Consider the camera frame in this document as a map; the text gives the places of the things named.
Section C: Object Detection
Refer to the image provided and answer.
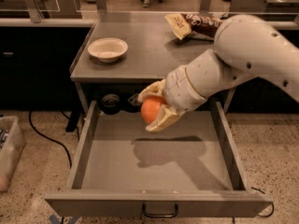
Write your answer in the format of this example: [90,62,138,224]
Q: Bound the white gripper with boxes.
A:
[137,65,206,133]

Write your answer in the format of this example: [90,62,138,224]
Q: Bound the orange fruit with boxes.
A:
[141,96,166,124]

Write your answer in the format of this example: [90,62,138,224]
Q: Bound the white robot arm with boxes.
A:
[138,15,299,132]

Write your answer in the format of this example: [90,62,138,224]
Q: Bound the grey metal cabinet counter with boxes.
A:
[70,12,214,110]

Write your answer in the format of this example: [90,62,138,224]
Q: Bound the grey open drawer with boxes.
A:
[45,100,273,217]

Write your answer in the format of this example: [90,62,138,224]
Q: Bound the white tag card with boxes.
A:
[128,93,141,106]

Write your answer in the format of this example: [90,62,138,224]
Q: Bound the black tape roll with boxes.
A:
[100,93,121,115]

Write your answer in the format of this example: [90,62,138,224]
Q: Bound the white bowl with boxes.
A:
[88,37,128,63]

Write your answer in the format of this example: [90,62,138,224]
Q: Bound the brown chip bag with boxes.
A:
[165,13,222,40]

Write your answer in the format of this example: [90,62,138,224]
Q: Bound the clear plastic bin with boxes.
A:
[0,116,25,191]

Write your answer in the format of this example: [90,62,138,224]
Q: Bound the black drawer handle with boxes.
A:
[142,203,178,218]

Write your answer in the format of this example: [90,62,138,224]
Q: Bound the black cable right floor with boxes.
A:
[250,186,276,218]

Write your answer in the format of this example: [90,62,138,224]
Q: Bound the black floor cable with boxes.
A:
[28,109,74,170]

